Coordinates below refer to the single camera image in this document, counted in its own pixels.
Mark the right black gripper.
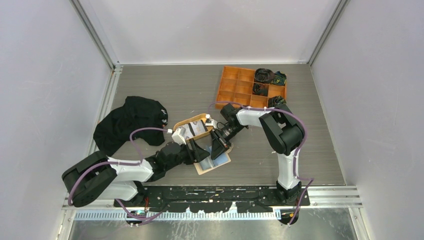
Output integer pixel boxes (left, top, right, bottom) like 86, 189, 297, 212
209, 124, 245, 161

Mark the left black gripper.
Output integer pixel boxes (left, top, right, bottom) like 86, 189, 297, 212
165, 138, 210, 171

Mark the beige leather card holder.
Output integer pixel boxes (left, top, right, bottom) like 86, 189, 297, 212
193, 146, 233, 175

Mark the silver credit card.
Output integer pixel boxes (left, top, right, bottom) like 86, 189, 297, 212
189, 119, 208, 137

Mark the yellow oval tray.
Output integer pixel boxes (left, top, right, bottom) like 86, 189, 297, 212
173, 113, 214, 141

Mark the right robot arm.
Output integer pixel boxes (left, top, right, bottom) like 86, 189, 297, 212
210, 102, 307, 206

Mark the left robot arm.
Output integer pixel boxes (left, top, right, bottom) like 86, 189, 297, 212
61, 140, 210, 208

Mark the orange compartment organizer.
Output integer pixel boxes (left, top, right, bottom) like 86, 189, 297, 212
214, 66, 287, 109

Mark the dark rolled tie middle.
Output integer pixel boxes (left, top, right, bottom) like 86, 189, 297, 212
252, 83, 269, 97

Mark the dark rolled tie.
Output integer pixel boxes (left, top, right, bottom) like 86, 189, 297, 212
252, 83, 269, 97
254, 68, 275, 84

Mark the dark rolled tie top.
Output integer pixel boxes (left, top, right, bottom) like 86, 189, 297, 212
254, 68, 275, 84

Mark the black cloth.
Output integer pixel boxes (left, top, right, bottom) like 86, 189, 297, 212
93, 96, 169, 156

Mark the green patterned rolled tie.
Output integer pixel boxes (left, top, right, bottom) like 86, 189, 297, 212
271, 71, 287, 87

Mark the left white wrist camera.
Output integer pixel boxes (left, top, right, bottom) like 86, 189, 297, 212
171, 127, 187, 145

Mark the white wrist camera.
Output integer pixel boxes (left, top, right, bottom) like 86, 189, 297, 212
171, 127, 187, 145
204, 114, 218, 129

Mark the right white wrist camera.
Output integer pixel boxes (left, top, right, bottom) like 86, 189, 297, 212
204, 114, 218, 129

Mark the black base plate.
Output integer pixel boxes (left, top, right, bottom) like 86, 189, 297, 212
113, 185, 310, 213

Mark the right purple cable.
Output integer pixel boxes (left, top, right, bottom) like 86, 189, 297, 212
207, 101, 314, 227

